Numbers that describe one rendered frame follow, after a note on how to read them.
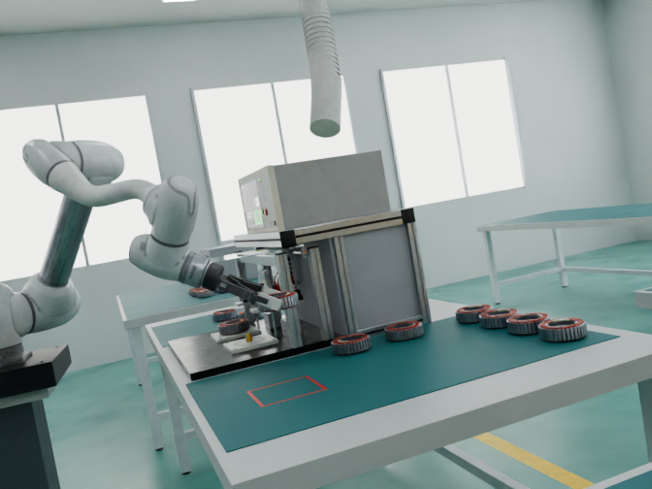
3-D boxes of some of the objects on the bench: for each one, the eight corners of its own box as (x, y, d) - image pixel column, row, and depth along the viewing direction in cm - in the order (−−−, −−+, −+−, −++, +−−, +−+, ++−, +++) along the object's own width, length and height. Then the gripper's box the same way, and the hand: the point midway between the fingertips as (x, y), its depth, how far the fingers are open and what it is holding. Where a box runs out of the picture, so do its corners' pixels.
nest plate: (232, 354, 193) (231, 350, 193) (223, 346, 207) (222, 342, 207) (278, 342, 198) (277, 339, 198) (267, 336, 212) (266, 333, 212)
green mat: (162, 347, 238) (162, 346, 238) (150, 328, 296) (150, 327, 296) (386, 296, 269) (386, 295, 269) (336, 287, 327) (336, 286, 327)
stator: (379, 342, 183) (376, 330, 183) (396, 333, 193) (394, 320, 192) (414, 342, 177) (412, 328, 177) (430, 331, 187) (428, 318, 186)
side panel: (351, 342, 191) (333, 237, 189) (347, 341, 193) (330, 238, 192) (432, 322, 200) (415, 221, 198) (427, 321, 203) (410, 222, 201)
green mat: (226, 453, 117) (226, 451, 117) (184, 384, 174) (184, 383, 174) (620, 337, 148) (620, 336, 148) (474, 311, 205) (474, 310, 205)
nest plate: (218, 342, 216) (217, 339, 216) (211, 337, 230) (211, 333, 230) (260, 333, 221) (259, 329, 221) (250, 327, 235) (250, 324, 235)
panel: (344, 336, 191) (328, 238, 189) (285, 313, 253) (272, 240, 252) (348, 335, 191) (332, 238, 190) (288, 313, 254) (275, 240, 252)
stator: (353, 343, 187) (350, 332, 187) (379, 345, 179) (377, 333, 179) (324, 354, 180) (322, 342, 180) (350, 357, 172) (348, 343, 171)
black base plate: (191, 381, 177) (189, 374, 177) (168, 346, 237) (167, 341, 237) (345, 342, 192) (344, 335, 192) (287, 319, 252) (286, 313, 252)
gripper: (210, 281, 183) (281, 308, 183) (191, 293, 160) (275, 323, 160) (217, 257, 182) (290, 283, 183) (202, 265, 159) (284, 296, 160)
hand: (277, 300), depth 171 cm, fingers closed on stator, 11 cm apart
